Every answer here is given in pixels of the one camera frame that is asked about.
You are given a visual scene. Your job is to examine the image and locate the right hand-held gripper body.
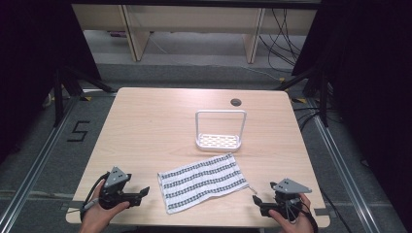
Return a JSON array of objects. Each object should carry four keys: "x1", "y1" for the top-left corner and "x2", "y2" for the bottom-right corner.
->
[{"x1": 269, "y1": 178, "x2": 313, "y2": 223}]

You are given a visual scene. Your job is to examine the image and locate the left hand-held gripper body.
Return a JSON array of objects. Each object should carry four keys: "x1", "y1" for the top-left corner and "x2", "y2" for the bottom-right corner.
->
[{"x1": 97, "y1": 166, "x2": 132, "y2": 211}]

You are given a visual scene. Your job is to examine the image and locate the aluminium floor rail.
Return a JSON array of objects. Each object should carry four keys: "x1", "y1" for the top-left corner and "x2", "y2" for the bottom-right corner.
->
[
  {"x1": 303, "y1": 96, "x2": 381, "y2": 233},
  {"x1": 0, "y1": 92, "x2": 82, "y2": 233}
]

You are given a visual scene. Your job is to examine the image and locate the black floor cable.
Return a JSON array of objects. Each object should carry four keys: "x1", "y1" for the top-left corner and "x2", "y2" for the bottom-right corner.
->
[{"x1": 319, "y1": 184, "x2": 354, "y2": 233}]

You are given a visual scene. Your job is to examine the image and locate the black metal stand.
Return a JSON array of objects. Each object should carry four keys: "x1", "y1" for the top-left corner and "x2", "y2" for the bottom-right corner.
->
[
  {"x1": 52, "y1": 65, "x2": 117, "y2": 128},
  {"x1": 274, "y1": 66, "x2": 335, "y2": 128}
]

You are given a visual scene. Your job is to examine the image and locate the black cable bundle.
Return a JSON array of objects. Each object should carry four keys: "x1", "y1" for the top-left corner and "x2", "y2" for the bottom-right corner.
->
[{"x1": 257, "y1": 8, "x2": 306, "y2": 74}]

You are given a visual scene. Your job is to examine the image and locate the hand-held gripper black cable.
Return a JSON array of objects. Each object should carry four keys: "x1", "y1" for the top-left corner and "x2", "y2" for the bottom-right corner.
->
[
  {"x1": 299, "y1": 203, "x2": 321, "y2": 233},
  {"x1": 80, "y1": 172, "x2": 111, "y2": 215}
]

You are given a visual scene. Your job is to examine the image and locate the white dark striped cloth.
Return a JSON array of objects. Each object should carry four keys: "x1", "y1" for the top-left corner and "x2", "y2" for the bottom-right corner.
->
[{"x1": 156, "y1": 152, "x2": 258, "y2": 216}]

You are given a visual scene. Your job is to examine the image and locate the black floor cables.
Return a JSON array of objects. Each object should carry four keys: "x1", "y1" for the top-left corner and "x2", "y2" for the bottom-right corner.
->
[{"x1": 292, "y1": 106, "x2": 328, "y2": 131}]

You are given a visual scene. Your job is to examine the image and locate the person's left hand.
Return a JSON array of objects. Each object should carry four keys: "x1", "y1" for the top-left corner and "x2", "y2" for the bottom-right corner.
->
[{"x1": 79, "y1": 180, "x2": 131, "y2": 233}]

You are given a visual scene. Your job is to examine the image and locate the left hand-held gripper black cable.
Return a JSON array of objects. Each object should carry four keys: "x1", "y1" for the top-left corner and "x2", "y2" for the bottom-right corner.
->
[{"x1": 80, "y1": 172, "x2": 111, "y2": 215}]

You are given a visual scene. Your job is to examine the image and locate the right hand-held gripper black cable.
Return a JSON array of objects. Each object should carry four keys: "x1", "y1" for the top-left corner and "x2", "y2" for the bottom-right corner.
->
[{"x1": 299, "y1": 203, "x2": 321, "y2": 233}]

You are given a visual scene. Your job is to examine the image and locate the beige wooden desk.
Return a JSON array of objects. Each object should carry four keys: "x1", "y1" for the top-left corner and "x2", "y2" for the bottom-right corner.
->
[{"x1": 71, "y1": 4, "x2": 319, "y2": 65}]

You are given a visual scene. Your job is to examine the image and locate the white rack with handle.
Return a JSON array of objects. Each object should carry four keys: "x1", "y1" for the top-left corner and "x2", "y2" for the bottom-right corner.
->
[{"x1": 194, "y1": 109, "x2": 248, "y2": 153}]

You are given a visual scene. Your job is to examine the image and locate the black curtain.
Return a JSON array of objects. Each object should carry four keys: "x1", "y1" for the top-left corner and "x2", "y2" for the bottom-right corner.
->
[
  {"x1": 291, "y1": 0, "x2": 412, "y2": 232},
  {"x1": 0, "y1": 0, "x2": 102, "y2": 164}
]

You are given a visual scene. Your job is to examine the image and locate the person's right hand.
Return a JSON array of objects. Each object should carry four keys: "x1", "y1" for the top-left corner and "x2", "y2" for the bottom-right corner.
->
[{"x1": 268, "y1": 192, "x2": 315, "y2": 233}]

